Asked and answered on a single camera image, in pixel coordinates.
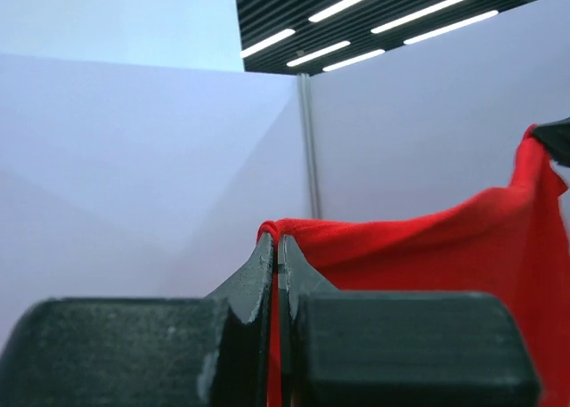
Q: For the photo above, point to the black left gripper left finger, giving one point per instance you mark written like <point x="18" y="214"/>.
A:
<point x="209" y="351"/>

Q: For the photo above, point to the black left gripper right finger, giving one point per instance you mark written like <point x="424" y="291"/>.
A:
<point x="395" y="348"/>

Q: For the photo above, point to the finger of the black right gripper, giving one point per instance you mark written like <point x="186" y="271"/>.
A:
<point x="555" y="138"/>

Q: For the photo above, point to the red t shirt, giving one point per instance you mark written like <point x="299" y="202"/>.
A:
<point x="508" y="241"/>

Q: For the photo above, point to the right aluminium frame post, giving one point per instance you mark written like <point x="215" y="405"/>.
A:
<point x="304" y="96"/>

